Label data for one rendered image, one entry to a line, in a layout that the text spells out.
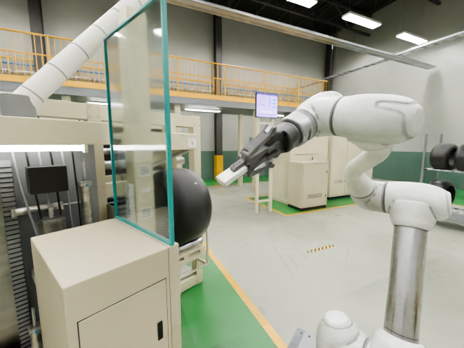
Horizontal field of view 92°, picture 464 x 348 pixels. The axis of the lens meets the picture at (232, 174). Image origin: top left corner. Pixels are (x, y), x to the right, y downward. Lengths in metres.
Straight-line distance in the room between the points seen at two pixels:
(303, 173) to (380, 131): 5.35
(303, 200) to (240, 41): 9.16
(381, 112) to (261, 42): 13.06
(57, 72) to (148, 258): 1.26
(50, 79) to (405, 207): 1.89
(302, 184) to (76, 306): 5.47
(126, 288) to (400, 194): 1.06
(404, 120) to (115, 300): 0.96
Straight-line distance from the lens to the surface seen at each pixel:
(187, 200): 1.59
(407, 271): 1.06
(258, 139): 0.53
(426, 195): 1.06
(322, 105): 0.64
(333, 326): 1.10
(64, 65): 1.80
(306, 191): 6.06
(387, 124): 0.57
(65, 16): 11.73
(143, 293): 1.00
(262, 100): 5.52
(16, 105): 1.70
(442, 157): 6.22
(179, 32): 11.94
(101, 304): 0.94
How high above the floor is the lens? 1.68
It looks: 7 degrees down
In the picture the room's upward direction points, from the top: straight up
